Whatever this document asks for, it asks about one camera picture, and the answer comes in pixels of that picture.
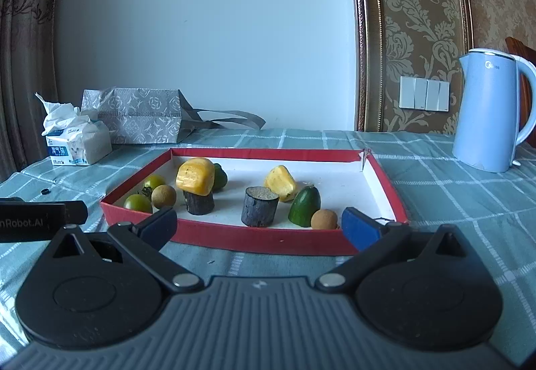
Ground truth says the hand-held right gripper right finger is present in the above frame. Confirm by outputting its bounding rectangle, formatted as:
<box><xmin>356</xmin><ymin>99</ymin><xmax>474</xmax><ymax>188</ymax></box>
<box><xmin>316</xmin><ymin>207</ymin><xmax>472</xmax><ymax>293</ymax></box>

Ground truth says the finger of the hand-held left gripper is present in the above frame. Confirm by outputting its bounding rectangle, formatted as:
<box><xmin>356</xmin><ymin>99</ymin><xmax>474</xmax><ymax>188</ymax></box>
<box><xmin>65</xmin><ymin>201</ymin><xmax>88</xmax><ymax>225</ymax></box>

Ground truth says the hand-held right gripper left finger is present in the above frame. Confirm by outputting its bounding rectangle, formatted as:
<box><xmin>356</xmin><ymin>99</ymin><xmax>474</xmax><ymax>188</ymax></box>
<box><xmin>50</xmin><ymin>206</ymin><xmax>205</xmax><ymax>293</ymax></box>

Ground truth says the green tomato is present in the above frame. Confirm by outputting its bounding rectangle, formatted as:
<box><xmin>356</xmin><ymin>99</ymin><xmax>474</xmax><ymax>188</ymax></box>
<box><xmin>123</xmin><ymin>194</ymin><xmax>153</xmax><ymax>214</ymax></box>
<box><xmin>143</xmin><ymin>174</ymin><xmax>167</xmax><ymax>192</ymax></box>

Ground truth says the brown longan with twig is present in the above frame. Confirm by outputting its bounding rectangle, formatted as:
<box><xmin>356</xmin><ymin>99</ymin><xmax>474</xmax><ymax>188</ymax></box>
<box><xmin>311</xmin><ymin>209</ymin><xmax>338</xmax><ymax>230</ymax></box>

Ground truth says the dark sugarcane piece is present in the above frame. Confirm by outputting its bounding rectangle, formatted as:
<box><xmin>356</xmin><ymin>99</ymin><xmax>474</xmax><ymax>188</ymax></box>
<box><xmin>183</xmin><ymin>189</ymin><xmax>215</xmax><ymax>216</ymax></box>
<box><xmin>241</xmin><ymin>186</ymin><xmax>280</xmax><ymax>227</ymax></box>

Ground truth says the green cucumber piece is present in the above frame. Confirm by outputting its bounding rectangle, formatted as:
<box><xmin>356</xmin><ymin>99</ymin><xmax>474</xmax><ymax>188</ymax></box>
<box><xmin>288</xmin><ymin>185</ymin><xmax>322</xmax><ymax>227</ymax></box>
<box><xmin>213</xmin><ymin>163</ymin><xmax>228</xmax><ymax>192</ymax></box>

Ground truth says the yellow bell pepper piece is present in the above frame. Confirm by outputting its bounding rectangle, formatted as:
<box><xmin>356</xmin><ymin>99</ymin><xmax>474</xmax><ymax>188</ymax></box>
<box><xmin>176</xmin><ymin>158</ymin><xmax>215</xmax><ymax>196</ymax></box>
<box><xmin>264</xmin><ymin>165</ymin><xmax>298</xmax><ymax>202</ymax></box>

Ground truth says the red cardboard box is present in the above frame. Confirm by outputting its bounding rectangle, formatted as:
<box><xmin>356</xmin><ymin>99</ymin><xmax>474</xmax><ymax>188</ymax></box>
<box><xmin>99</xmin><ymin>147</ymin><xmax>409</xmax><ymax>257</ymax></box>

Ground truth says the white tissue pack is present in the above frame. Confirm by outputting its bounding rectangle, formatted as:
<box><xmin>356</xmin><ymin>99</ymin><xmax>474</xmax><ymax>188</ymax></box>
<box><xmin>35</xmin><ymin>92</ymin><xmax>113</xmax><ymax>166</ymax></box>

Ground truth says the teal checked tablecloth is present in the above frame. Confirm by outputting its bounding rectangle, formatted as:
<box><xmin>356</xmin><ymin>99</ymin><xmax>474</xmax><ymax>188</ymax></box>
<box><xmin>0</xmin><ymin>128</ymin><xmax>536</xmax><ymax>370</ymax></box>

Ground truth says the grey patterned bag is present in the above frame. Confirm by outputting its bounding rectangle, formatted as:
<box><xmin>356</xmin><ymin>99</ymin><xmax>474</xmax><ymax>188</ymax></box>
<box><xmin>81</xmin><ymin>87</ymin><xmax>265</xmax><ymax>145</ymax></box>

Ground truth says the brown curtain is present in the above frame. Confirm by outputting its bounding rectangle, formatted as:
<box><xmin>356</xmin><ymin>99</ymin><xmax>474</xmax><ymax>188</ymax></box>
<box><xmin>0</xmin><ymin>0</ymin><xmax>68</xmax><ymax>182</ymax></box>

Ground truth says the light blue electric kettle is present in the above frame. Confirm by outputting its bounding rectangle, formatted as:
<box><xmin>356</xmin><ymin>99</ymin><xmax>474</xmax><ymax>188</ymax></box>
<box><xmin>452</xmin><ymin>49</ymin><xmax>536</xmax><ymax>173</ymax></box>

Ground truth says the white wall switch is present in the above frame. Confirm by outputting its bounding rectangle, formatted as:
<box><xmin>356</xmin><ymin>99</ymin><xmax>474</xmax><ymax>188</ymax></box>
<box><xmin>399</xmin><ymin>76</ymin><xmax>451</xmax><ymax>111</ymax></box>

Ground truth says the gold wall moulding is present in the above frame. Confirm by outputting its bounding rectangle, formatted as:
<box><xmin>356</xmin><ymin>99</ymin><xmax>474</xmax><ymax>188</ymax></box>
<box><xmin>347</xmin><ymin>0</ymin><xmax>384</xmax><ymax>132</ymax></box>

